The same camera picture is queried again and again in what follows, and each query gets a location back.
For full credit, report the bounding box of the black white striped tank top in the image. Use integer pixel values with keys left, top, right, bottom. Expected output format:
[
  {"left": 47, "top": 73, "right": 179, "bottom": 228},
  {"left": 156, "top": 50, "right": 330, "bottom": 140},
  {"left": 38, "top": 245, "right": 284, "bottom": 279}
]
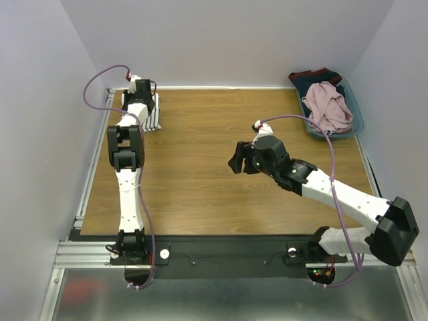
[{"left": 117, "top": 91, "right": 161, "bottom": 132}]

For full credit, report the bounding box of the pink tank top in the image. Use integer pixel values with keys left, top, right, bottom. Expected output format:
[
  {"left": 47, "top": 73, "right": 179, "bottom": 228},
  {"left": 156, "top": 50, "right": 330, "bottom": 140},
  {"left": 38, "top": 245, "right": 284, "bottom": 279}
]
[{"left": 302, "top": 81, "right": 353, "bottom": 134}]

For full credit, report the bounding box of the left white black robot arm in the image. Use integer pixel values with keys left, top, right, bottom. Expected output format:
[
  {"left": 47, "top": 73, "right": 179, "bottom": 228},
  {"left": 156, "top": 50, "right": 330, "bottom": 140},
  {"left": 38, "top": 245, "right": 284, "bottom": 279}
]
[{"left": 106, "top": 75, "right": 155, "bottom": 264}]

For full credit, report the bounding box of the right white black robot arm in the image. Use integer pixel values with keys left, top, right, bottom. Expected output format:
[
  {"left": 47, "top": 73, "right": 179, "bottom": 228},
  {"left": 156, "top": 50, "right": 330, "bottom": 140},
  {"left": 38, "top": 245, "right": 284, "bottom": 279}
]
[{"left": 228, "top": 135, "right": 419, "bottom": 266}]

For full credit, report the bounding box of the dark navy maroon garment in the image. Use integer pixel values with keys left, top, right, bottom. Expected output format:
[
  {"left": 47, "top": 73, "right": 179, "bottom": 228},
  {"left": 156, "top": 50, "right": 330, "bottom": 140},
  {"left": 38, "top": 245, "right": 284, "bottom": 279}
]
[{"left": 288, "top": 68, "right": 342, "bottom": 98}]

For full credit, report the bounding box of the teal plastic basket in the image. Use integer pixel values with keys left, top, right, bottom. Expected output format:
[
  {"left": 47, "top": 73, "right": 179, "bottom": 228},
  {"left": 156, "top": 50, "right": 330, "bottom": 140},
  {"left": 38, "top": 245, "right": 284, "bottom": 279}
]
[{"left": 296, "top": 78, "right": 364, "bottom": 141}]

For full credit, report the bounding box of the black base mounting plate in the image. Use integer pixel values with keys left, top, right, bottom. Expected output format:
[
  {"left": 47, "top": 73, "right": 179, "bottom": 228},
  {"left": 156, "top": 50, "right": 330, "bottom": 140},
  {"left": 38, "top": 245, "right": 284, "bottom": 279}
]
[{"left": 108, "top": 235, "right": 346, "bottom": 283}]

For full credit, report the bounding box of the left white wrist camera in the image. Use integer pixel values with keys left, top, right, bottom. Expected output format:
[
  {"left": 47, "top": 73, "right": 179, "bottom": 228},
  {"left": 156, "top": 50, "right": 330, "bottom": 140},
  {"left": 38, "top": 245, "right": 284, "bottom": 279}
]
[{"left": 126, "top": 71, "right": 141, "bottom": 94}]

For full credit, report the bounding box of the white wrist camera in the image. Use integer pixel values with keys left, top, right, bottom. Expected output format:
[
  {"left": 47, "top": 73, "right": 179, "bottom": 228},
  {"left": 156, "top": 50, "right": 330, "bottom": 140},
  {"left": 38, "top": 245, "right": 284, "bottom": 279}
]
[
  {"left": 126, "top": 71, "right": 141, "bottom": 94},
  {"left": 251, "top": 120, "right": 274, "bottom": 142}
]

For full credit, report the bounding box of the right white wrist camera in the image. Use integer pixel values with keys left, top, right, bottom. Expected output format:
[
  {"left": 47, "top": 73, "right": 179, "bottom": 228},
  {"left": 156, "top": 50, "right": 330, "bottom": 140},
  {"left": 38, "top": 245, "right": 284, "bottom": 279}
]
[{"left": 251, "top": 120, "right": 274, "bottom": 142}]

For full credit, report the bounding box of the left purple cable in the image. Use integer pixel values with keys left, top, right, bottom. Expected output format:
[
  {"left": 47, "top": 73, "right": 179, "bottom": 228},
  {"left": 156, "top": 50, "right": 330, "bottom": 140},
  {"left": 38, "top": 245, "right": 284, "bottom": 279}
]
[{"left": 82, "top": 65, "right": 156, "bottom": 291}]

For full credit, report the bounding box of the purple cable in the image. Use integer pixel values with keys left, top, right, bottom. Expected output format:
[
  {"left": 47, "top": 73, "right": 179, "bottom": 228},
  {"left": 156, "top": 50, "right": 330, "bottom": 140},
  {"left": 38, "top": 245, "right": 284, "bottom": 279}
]
[
  {"left": 255, "top": 114, "right": 365, "bottom": 288},
  {"left": 82, "top": 65, "right": 156, "bottom": 291}
]

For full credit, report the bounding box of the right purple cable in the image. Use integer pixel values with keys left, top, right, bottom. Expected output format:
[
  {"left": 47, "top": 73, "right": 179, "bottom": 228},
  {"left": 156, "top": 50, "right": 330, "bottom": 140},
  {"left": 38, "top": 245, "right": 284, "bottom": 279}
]
[{"left": 255, "top": 114, "right": 365, "bottom": 288}]

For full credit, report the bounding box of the left aluminium frame rail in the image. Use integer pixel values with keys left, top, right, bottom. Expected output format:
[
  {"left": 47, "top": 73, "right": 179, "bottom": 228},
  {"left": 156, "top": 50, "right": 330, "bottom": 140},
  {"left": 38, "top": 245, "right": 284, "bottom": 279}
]
[{"left": 39, "top": 89, "right": 116, "bottom": 320}]

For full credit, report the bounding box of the aluminium frame rail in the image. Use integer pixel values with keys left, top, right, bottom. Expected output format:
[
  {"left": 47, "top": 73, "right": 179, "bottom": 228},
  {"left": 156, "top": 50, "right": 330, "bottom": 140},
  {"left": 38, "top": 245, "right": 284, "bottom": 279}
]
[
  {"left": 355, "top": 136, "right": 427, "bottom": 320},
  {"left": 53, "top": 241, "right": 416, "bottom": 269},
  {"left": 39, "top": 89, "right": 116, "bottom": 320}
]

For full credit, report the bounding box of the front aluminium frame rail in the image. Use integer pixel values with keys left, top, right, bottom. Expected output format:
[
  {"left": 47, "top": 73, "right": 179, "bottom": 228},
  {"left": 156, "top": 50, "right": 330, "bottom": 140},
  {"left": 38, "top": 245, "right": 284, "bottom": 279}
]
[{"left": 53, "top": 241, "right": 416, "bottom": 269}]

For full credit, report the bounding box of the right aluminium frame rail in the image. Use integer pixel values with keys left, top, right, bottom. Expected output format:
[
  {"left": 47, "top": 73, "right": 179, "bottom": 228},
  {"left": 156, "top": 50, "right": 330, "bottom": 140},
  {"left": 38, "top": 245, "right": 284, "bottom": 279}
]
[{"left": 355, "top": 136, "right": 427, "bottom": 320}]

